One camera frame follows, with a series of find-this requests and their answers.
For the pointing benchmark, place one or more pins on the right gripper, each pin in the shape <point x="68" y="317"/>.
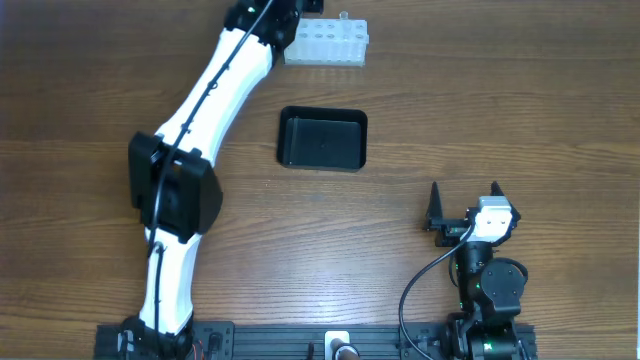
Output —
<point x="452" y="237"/>

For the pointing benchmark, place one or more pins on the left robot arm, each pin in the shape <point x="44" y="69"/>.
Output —
<point x="230" y="80"/>

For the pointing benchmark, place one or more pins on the clear test tube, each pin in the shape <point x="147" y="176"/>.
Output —
<point x="295" y="142"/>
<point x="344" y="16"/>

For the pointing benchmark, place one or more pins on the white test tube rack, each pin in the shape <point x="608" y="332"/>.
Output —
<point x="325" y="50"/>

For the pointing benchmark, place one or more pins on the mounting rail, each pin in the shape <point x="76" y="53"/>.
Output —
<point x="280" y="342"/>

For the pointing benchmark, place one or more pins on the black tray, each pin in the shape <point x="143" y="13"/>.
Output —
<point x="330" y="145"/>

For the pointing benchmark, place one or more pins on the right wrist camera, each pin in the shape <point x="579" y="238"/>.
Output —
<point x="492" y="220"/>

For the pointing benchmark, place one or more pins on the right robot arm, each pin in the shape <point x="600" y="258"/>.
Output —
<point x="492" y="290"/>

